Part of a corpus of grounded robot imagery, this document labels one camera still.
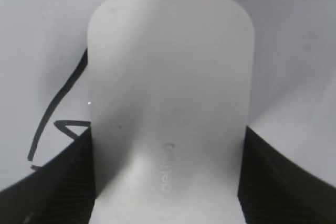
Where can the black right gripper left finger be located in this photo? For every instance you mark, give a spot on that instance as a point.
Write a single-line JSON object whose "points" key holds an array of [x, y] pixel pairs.
{"points": [[62, 191]]}

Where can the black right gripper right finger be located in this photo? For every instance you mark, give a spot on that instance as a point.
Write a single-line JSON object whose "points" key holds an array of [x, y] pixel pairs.
{"points": [[273, 189]]}

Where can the white rectangular board eraser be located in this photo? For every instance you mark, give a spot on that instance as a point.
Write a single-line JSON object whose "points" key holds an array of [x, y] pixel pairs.
{"points": [[169, 91]]}

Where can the white board with grey frame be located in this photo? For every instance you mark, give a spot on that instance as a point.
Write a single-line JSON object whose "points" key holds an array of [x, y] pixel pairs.
{"points": [[292, 98]]}

